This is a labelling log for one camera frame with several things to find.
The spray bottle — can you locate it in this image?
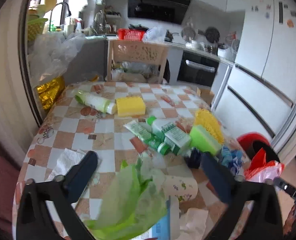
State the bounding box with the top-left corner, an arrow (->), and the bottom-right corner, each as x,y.
75,18 -> 82,33

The black sink faucet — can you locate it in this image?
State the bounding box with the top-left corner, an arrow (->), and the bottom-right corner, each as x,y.
48,2 -> 72,31

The red plastic stool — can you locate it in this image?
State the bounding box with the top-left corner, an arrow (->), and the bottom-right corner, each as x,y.
237,132 -> 270,152

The clear plastic bag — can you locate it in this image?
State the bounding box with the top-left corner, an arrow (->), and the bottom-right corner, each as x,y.
28,32 -> 85,87

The white green lotion bottle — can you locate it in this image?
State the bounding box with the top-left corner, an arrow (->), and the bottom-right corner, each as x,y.
75,90 -> 117,115

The green hand cream tube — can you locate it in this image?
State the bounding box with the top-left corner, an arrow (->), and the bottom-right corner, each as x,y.
124,120 -> 171,155

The red orange plastic bag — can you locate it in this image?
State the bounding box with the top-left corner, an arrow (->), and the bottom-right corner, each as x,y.
244,150 -> 285,183

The blue white mask box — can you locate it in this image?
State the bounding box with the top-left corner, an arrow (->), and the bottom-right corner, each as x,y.
133,197 -> 180,240

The white tissue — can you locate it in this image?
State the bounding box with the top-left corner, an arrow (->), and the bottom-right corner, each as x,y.
178,207 -> 209,240

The black range hood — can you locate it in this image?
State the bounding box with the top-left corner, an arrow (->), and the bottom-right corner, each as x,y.
127,0 -> 192,25

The floral paper cup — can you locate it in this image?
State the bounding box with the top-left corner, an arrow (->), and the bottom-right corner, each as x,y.
162,175 -> 198,202

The red plastic basket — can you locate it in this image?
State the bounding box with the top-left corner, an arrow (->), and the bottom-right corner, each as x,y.
117,28 -> 145,41

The white refrigerator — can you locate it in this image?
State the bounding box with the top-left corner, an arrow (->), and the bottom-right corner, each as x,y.
213,0 -> 296,152

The black built-in oven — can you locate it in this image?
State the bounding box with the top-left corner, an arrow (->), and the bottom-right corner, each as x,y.
177,51 -> 219,87

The dark foil wrapper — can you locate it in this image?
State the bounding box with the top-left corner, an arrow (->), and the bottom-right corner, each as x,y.
184,147 -> 201,169

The light green plastic bag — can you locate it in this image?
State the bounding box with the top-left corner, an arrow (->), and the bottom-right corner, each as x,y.
84,153 -> 167,239

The white rice cooker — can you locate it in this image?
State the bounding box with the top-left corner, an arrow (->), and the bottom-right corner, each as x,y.
217,44 -> 235,61

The cooking pot on stove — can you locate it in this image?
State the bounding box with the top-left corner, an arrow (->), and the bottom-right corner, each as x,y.
164,29 -> 179,42

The white paper napkin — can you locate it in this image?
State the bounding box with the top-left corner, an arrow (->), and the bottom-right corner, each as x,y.
45,148 -> 85,181

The green white shampoo bottle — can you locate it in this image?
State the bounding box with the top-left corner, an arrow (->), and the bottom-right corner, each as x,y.
146,115 -> 191,155

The gold foil bag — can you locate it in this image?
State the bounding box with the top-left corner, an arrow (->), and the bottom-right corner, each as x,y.
37,76 -> 66,113

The green plastic basket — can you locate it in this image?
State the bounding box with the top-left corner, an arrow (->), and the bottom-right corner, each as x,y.
27,18 -> 48,41

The blue plastic bag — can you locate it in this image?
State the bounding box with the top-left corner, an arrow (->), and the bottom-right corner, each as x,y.
218,145 -> 243,176

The cardboard box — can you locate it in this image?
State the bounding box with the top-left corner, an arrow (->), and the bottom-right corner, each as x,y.
197,88 -> 215,106

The yellow sponge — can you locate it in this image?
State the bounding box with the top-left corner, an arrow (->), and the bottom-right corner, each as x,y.
116,96 -> 146,117

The black trash bin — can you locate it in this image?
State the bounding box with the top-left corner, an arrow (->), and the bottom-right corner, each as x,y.
246,140 -> 280,163

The white plastic bag on counter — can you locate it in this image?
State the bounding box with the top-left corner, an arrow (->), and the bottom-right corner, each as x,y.
142,26 -> 166,43

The yellow mesh scrubber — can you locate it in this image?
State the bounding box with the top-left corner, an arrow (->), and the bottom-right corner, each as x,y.
193,108 -> 224,145

